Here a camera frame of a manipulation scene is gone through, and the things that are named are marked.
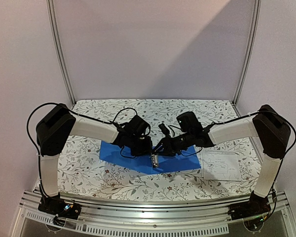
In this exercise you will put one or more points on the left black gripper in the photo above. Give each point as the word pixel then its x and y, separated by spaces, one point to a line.
pixel 147 149

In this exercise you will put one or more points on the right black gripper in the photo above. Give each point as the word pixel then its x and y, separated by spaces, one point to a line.
pixel 169 144

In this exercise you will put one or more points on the blue ring binder folder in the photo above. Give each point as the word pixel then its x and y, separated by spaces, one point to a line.
pixel 115 155

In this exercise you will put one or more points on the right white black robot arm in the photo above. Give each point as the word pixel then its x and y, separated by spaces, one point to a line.
pixel 272 130

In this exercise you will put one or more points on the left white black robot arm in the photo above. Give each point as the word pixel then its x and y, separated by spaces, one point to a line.
pixel 60 123

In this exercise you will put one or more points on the floral patterned tablecloth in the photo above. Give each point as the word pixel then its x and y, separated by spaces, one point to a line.
pixel 79 171

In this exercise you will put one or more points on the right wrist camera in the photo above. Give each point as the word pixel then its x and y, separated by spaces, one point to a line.
pixel 165 130

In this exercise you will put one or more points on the aluminium front rail frame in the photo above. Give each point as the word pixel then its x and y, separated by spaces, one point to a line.
pixel 123 218

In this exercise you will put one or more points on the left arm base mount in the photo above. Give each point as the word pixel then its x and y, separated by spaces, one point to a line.
pixel 61 209

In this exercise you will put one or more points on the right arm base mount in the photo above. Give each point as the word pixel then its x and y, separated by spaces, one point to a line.
pixel 254 212

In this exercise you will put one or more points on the left aluminium vertical post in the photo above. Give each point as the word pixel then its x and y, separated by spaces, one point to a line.
pixel 59 51

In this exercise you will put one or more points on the aluminium vertical post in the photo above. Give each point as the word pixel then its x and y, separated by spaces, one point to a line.
pixel 59 51
pixel 248 51

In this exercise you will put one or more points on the right aluminium vertical post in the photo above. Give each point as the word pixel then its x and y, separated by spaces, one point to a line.
pixel 248 51

